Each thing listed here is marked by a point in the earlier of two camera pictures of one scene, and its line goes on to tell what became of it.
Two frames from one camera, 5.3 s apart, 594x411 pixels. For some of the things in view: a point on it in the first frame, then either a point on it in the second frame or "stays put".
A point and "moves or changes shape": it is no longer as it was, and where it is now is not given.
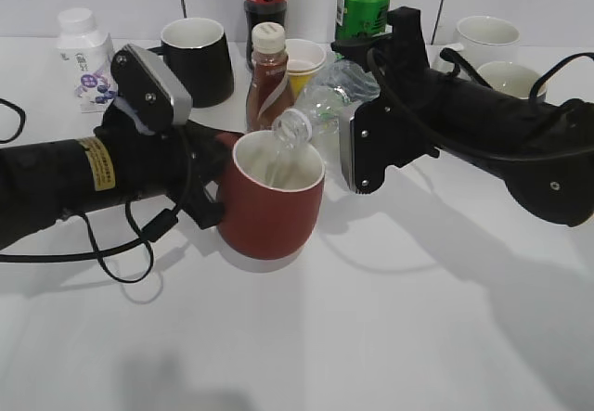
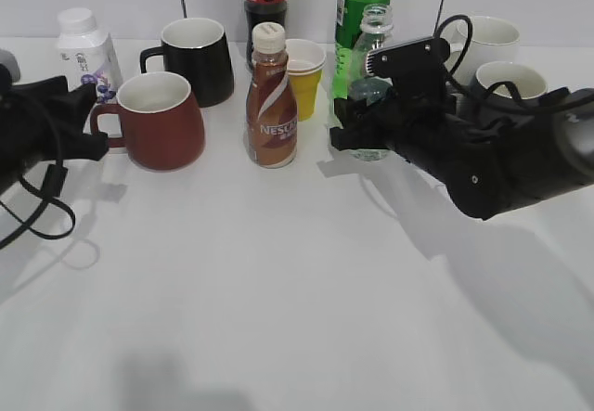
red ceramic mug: x=271 y=197 moves or changes shape
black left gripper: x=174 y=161 → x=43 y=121
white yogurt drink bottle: x=84 y=83 stays put
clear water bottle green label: x=345 y=84 moves or changes shape
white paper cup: x=303 y=56 stays put
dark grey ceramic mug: x=512 y=78 stays put
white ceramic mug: x=483 y=40 stays put
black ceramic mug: x=196 y=49 stays put
